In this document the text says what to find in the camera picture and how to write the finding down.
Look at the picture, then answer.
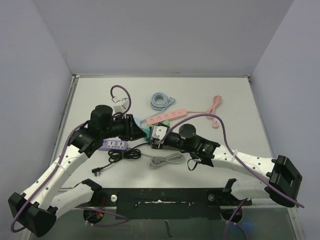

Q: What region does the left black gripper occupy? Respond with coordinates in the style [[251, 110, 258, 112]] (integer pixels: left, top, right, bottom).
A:
[[101, 114, 146, 142]]

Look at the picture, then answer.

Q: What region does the teal charger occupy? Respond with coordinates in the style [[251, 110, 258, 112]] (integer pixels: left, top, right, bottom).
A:
[[142, 127, 152, 139]]

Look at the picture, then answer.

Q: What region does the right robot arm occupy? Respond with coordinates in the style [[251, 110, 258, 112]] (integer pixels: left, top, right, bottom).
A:
[[150, 123, 303, 208]]

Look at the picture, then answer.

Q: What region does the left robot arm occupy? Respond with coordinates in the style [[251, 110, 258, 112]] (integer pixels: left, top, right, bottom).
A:
[[8, 105, 146, 237]]

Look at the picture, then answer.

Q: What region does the green power strip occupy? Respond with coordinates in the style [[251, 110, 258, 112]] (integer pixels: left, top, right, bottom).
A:
[[161, 139, 180, 151]]

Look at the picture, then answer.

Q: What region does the blue round power strip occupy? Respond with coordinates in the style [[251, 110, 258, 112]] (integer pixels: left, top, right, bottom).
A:
[[133, 117, 141, 126]]

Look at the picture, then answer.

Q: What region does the purple power strip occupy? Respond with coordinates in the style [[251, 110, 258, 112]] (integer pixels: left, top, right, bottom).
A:
[[99, 139, 128, 151]]

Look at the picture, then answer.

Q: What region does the pink power strip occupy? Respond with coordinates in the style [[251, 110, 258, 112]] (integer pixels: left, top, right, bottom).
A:
[[146, 108, 188, 125]]

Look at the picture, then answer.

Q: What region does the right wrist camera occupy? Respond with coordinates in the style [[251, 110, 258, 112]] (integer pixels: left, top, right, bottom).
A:
[[151, 125, 170, 142]]

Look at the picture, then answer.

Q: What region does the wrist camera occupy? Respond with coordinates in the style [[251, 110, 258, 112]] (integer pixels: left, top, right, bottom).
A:
[[111, 97, 131, 114], [151, 125, 170, 142]]

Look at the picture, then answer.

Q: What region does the grey coiled cord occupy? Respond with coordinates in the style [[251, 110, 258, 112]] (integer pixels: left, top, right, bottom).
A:
[[149, 152, 186, 171]]

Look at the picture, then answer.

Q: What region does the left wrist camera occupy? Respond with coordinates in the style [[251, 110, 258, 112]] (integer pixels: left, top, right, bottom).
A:
[[111, 97, 131, 114]]

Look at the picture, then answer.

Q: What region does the black power cord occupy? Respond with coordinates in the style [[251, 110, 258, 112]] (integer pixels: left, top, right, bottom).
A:
[[91, 144, 153, 179]]

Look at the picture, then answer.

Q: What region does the blue coiled cord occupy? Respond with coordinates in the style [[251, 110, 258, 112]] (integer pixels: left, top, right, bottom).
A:
[[149, 91, 177, 110]]

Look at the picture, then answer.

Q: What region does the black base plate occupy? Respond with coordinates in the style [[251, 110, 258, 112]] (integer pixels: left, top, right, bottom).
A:
[[84, 187, 240, 220]]

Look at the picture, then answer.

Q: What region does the pink coiled cord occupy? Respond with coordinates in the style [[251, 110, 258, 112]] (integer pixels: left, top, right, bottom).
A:
[[186, 94, 224, 130]]

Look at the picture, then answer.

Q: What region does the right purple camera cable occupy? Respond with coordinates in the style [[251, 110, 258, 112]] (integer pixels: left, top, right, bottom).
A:
[[156, 113, 305, 240]]

